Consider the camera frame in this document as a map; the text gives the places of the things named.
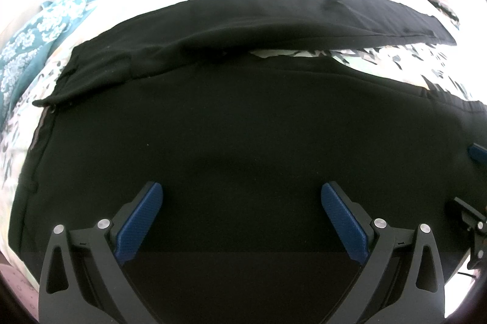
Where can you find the black pants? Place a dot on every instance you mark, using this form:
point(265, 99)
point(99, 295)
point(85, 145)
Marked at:
point(243, 118)

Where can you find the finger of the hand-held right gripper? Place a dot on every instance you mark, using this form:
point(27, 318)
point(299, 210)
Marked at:
point(478, 153)

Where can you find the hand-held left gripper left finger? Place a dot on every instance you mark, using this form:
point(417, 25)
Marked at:
point(139, 221)

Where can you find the teal floral pillow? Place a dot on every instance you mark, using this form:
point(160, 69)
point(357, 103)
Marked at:
point(23, 50)

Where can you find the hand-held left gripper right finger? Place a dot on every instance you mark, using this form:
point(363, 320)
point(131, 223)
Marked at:
point(344, 221)

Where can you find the leaf print bed sheet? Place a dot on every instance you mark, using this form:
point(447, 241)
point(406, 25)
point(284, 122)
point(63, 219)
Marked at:
point(418, 61)

